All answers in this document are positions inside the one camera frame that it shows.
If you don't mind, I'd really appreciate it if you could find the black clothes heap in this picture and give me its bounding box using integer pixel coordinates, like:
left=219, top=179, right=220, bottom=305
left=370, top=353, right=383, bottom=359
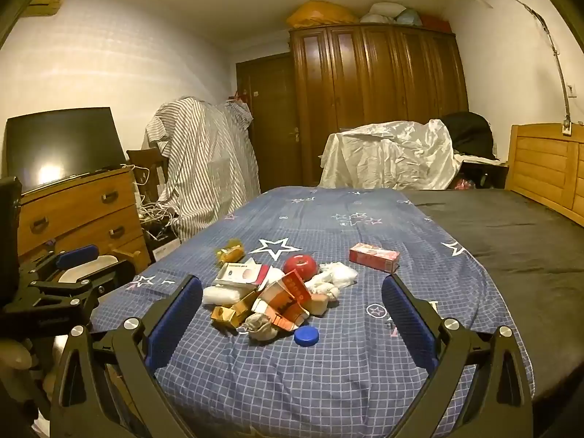
left=440, top=111, right=496, bottom=160

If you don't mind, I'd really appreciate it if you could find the cream fuzzy cloth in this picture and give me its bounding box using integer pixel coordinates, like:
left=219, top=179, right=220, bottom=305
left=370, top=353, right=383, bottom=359
left=242, top=312, right=279, bottom=342

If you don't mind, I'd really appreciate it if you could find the dark wooden chair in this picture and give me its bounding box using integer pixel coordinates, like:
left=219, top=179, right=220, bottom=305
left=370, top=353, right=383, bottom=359
left=127, top=148, right=167, bottom=192

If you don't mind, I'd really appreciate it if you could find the pale blue bundle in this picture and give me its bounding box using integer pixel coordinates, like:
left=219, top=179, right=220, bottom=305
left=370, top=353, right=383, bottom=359
left=396, top=8, right=427, bottom=26

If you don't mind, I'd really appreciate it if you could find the blue plastic bottle cap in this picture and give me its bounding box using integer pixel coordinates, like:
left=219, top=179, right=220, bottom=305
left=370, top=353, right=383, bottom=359
left=293, top=327, right=320, bottom=346

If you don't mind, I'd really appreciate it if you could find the wooden chest of drawers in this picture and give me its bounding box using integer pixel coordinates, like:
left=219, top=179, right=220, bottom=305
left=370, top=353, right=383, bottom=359
left=17, top=166, right=151, bottom=274

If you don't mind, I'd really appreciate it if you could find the white knotted tissue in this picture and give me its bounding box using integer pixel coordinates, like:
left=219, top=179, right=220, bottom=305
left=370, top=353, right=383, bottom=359
left=305, top=278, right=341, bottom=304

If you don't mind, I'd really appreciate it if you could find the black blanket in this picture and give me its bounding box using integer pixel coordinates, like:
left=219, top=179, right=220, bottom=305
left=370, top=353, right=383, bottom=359
left=404, top=188, right=584, bottom=402

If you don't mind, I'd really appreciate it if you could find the person's left hand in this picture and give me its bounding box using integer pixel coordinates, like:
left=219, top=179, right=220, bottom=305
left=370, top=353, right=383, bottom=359
left=0, top=338, right=35, bottom=372

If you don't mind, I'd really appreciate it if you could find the yellow crumpled wrapper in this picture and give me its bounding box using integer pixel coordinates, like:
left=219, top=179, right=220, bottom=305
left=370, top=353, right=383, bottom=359
left=215, top=238, right=247, bottom=268

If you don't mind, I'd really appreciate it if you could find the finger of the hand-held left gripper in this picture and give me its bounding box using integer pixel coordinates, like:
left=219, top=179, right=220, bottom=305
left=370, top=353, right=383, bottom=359
left=27, top=259, right=138, bottom=311
left=18, top=245, right=99, bottom=284

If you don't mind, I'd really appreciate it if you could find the red storage bag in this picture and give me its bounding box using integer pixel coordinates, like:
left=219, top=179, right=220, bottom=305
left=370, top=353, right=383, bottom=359
left=420, top=14, right=452, bottom=32

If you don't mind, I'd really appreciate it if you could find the knife block carton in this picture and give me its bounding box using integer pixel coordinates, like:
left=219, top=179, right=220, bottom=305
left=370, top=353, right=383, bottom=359
left=150, top=236, right=180, bottom=263

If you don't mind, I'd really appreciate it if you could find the orange storage bag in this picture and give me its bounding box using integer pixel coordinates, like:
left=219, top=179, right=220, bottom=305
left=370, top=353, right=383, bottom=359
left=287, top=0, right=361, bottom=29

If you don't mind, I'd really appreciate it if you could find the red rectangular box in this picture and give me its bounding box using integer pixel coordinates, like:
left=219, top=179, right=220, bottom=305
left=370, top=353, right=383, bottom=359
left=349, top=243, right=401, bottom=273

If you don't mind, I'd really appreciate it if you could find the grey striped cloth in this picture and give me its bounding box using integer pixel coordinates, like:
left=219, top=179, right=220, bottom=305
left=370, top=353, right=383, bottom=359
left=145, top=96, right=262, bottom=242

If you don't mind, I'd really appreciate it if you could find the white satin cloth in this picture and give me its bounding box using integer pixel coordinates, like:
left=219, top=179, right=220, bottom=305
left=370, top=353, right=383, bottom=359
left=319, top=119, right=462, bottom=191

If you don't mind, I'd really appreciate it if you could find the white foam wrap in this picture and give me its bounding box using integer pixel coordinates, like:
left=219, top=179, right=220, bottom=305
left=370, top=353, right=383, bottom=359
left=319, top=261, right=359, bottom=289

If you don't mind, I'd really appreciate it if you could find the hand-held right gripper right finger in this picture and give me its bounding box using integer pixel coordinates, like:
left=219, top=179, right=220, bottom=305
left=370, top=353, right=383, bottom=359
left=381, top=274, right=534, bottom=438

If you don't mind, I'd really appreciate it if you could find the red apple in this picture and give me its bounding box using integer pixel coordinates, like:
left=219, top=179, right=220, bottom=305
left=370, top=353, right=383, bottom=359
left=283, top=254, right=318, bottom=279

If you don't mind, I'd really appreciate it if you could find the white plastic bucket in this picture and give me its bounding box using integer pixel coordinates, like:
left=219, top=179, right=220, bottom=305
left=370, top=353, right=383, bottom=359
left=58, top=255, right=120, bottom=286

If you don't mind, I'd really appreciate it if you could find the black flat television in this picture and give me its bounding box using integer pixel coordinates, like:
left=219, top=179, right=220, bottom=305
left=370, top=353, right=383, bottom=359
left=4, top=107, right=126, bottom=192

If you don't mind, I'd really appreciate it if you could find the white pillow bundle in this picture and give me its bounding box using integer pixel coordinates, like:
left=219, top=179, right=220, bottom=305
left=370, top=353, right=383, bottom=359
left=360, top=2, right=407, bottom=23

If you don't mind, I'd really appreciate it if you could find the wooden bed headboard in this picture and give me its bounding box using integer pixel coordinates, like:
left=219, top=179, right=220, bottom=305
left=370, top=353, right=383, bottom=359
left=504, top=122, right=584, bottom=229

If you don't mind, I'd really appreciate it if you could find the tangle of white cables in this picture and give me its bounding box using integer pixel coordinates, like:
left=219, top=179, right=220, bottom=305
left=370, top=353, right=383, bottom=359
left=132, top=166, right=183, bottom=238

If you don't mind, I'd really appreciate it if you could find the large wooden wardrobe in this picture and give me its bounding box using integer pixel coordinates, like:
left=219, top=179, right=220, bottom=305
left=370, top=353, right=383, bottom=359
left=288, top=24, right=470, bottom=185

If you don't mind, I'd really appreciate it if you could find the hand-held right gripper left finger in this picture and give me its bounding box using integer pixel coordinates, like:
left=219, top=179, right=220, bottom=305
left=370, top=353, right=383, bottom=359
left=49, top=274, right=204, bottom=438

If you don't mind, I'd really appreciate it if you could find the white towel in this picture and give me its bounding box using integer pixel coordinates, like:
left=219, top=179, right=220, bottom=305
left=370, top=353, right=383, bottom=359
left=201, top=283, right=258, bottom=306

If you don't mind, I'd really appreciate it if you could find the dark wooden door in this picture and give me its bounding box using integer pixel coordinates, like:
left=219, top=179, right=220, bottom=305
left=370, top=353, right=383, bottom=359
left=236, top=52, right=304, bottom=192

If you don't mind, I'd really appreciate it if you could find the gold cardboard box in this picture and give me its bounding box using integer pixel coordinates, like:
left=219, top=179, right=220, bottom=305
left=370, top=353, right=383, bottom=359
left=211, top=292, right=261, bottom=329

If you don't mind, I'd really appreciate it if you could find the curved metal pole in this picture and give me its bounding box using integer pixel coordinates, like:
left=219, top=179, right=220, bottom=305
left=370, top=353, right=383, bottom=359
left=438, top=0, right=573, bottom=135

